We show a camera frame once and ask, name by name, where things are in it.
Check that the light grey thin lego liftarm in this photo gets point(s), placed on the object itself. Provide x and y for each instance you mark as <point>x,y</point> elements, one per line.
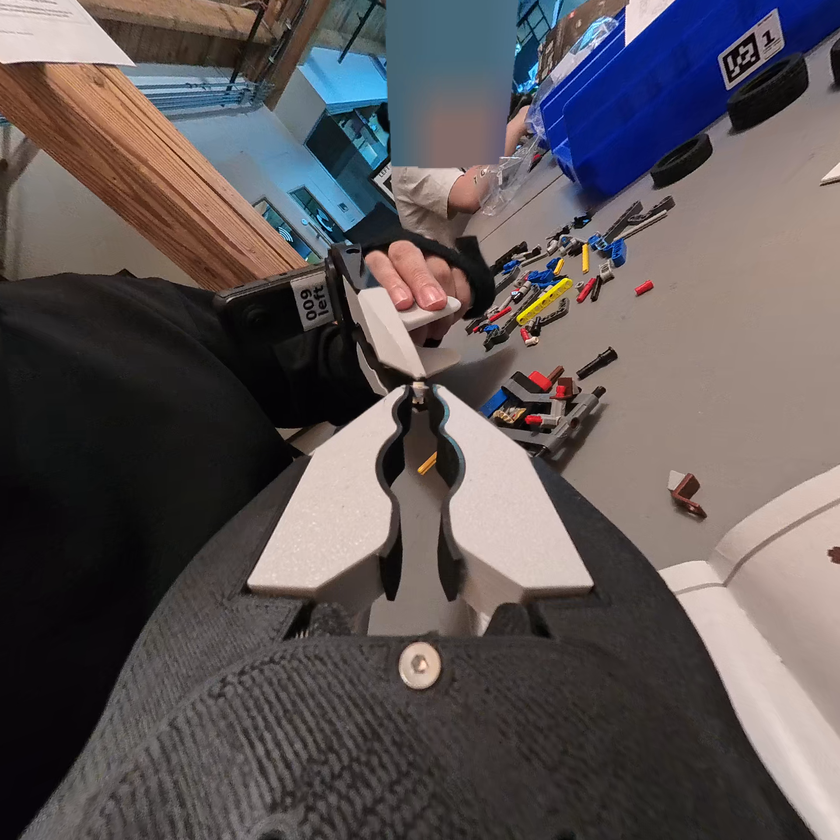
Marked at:
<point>418,394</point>

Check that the black lego pin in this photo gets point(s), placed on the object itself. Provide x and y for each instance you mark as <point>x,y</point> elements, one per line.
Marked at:
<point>596,363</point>

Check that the blue storage bin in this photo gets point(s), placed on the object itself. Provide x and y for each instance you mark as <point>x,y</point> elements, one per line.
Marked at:
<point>656,98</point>

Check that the clear plastic bag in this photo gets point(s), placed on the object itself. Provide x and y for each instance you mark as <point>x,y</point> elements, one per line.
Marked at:
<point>505,184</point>

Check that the wooden crossbeam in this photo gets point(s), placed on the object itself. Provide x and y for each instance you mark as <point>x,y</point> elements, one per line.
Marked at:
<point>197,19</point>

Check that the white paper sheets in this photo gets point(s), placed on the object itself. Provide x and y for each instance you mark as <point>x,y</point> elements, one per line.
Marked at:
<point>656,16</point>

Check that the wooden post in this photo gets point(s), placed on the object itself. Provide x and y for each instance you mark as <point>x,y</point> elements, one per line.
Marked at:
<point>131,164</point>

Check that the brown and grey lego bracket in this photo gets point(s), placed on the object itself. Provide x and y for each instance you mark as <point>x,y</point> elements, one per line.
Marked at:
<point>688,493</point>

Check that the yellow lego beam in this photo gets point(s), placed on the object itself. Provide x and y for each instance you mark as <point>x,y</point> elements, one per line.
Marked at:
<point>544,300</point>

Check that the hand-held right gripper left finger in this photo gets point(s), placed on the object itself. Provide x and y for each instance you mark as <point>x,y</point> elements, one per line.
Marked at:
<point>321,525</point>

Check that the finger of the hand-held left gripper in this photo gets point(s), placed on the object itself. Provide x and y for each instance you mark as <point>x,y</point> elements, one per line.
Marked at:
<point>387,328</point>
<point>377,374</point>

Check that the white paper notice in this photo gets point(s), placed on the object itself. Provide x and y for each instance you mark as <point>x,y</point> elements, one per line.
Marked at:
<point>52,33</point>

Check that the pile of loose lego pieces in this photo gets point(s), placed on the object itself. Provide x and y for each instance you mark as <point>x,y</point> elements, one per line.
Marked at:
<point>617,249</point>

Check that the person's left forearm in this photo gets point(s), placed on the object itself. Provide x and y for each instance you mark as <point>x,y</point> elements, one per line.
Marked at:
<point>308,380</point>

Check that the person's black clothing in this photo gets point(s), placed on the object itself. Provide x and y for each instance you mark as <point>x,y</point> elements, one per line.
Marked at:
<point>98,525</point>

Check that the partly built lego chassis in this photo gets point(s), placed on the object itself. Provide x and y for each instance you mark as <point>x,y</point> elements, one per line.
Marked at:
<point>544,420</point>

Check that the open instruction booklet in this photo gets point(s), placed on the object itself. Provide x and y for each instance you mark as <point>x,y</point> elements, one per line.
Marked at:
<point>774,558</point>

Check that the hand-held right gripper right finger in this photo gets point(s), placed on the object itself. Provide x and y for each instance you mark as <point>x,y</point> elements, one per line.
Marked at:
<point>518,525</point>

